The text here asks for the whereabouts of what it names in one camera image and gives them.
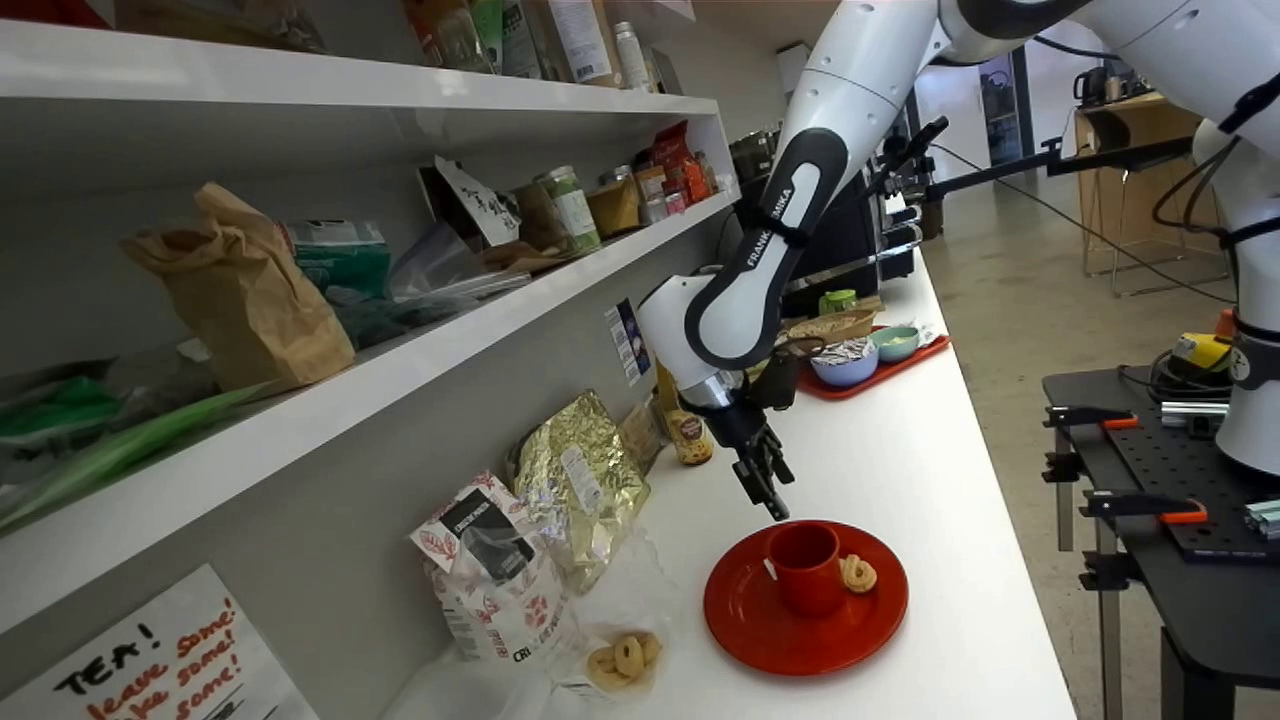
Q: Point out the wrapped cookies in plastic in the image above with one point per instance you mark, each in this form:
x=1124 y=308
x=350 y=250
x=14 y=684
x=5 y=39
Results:
x=625 y=658

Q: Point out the orange and green packet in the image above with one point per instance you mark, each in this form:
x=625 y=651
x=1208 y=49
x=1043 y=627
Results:
x=454 y=31

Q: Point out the handwritten tea sign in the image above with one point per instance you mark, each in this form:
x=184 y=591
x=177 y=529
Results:
x=160 y=664

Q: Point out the red round plate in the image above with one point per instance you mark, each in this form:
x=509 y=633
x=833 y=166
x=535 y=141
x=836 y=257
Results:
x=787 y=640

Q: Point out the green plastic packets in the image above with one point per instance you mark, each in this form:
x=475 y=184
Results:
x=106 y=455

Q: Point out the teal green box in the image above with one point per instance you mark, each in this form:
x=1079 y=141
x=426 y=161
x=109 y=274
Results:
x=341 y=257

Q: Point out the yellow glass bottle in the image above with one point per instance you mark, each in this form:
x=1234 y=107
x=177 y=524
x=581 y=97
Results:
x=685 y=438

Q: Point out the small black wall sign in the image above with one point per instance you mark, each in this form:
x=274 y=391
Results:
x=631 y=346

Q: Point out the white bag with black label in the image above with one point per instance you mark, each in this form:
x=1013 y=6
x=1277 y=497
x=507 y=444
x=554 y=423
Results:
x=488 y=572

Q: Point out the black coffee machine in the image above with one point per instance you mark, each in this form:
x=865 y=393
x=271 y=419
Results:
x=863 y=237

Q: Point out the blue and white bowl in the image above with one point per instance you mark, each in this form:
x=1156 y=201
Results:
x=844 y=366

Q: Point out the jar with white label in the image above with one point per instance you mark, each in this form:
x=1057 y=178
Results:
x=574 y=214

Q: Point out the dark kettle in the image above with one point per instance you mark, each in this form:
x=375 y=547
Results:
x=1092 y=87

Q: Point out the white plastic bottle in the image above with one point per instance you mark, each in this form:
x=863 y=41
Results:
x=631 y=59

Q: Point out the clear plastic bag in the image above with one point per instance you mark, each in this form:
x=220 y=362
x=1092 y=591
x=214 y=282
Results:
x=446 y=282

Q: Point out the small green cup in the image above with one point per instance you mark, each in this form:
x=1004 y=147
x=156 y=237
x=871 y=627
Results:
x=836 y=300

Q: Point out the wooden counter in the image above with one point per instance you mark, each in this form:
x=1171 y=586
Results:
x=1133 y=184

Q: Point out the gold foil bag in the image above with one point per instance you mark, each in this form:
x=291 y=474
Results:
x=581 y=486

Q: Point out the red snack packets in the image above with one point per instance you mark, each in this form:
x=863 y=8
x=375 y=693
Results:
x=682 y=166

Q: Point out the jar with yellow contents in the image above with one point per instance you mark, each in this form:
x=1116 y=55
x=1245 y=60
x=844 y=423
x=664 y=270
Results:
x=613 y=204

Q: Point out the black camera boom pole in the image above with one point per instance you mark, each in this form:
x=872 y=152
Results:
x=1065 y=161

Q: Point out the pale green bowl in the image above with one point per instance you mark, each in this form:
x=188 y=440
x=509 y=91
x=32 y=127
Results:
x=896 y=342

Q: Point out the black work table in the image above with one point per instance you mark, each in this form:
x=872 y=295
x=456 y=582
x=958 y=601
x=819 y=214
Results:
x=1202 y=586

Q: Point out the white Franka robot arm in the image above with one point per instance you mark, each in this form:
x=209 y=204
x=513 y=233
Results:
x=855 y=82

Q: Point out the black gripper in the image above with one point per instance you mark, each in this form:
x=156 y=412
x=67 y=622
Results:
x=762 y=386

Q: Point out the white wall shelf unit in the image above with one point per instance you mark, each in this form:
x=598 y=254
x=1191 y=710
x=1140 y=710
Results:
x=442 y=346

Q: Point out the white tall carton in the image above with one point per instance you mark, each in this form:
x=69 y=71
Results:
x=578 y=39

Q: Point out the red cup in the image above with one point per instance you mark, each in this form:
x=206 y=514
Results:
x=806 y=572

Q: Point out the white and black carton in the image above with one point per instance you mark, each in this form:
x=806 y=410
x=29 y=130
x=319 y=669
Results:
x=470 y=201

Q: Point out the red serving tray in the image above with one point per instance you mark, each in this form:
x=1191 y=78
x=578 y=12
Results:
x=906 y=362

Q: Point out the round beige cookie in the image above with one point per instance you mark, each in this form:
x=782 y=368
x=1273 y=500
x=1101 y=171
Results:
x=857 y=572

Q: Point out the brown paper bag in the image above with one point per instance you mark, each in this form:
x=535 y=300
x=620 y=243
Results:
x=254 y=300

